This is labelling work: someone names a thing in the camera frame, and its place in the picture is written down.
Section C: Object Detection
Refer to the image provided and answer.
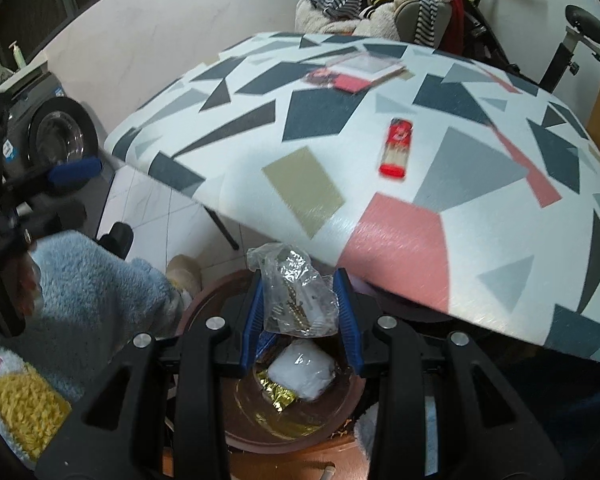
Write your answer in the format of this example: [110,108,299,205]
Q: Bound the person's left forearm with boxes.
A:
[25,230,193,356]

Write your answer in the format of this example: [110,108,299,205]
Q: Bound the clear plastic bag with screws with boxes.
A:
[246,243,340,337]

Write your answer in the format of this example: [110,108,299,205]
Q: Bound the dark glass door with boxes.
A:
[0,0,176,68]

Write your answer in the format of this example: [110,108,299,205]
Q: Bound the table with geometric tablecloth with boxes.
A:
[104,31,600,366]

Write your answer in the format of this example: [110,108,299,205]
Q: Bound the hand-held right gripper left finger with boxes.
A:
[34,270,267,480]

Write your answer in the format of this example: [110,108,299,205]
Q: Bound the white fluffy blanket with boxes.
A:
[295,0,456,41]

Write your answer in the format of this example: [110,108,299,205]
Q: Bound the black table leg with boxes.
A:
[205,205,240,251]

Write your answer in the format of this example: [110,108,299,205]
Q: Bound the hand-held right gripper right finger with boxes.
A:
[331,268,565,480]

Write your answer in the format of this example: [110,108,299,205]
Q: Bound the clear plastic box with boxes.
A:
[325,50,406,86]

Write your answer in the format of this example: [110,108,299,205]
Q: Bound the grey washing machine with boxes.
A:
[0,62,101,191]

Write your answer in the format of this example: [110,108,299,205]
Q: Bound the person's left hand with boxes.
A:
[15,255,43,321]

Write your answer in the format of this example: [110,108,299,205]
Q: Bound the white plastic packet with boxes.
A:
[267,339,337,402]

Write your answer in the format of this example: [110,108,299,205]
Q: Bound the brown round bowl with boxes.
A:
[177,270,368,456]

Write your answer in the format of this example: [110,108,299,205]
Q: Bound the gold foil packet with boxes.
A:
[252,370,301,413]

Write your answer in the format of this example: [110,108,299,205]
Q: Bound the dark red packet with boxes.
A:
[304,67,341,88]

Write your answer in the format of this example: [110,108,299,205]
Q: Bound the beige fluffy slipper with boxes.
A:
[166,255,203,306]

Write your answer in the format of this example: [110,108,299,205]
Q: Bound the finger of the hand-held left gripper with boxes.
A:
[25,203,89,240]
[7,156,104,197]

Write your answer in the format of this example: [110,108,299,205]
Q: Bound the red card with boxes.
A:
[332,74,376,95]

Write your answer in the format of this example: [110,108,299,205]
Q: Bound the black round object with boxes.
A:
[97,222,135,261]

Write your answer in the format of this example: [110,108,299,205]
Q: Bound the person's fluffy pajama top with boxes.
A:
[0,310,91,471]

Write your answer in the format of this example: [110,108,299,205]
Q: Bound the black exercise bike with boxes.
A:
[455,0,600,93]

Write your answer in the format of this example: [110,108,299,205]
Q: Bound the soap pump bottle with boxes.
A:
[9,40,28,71]

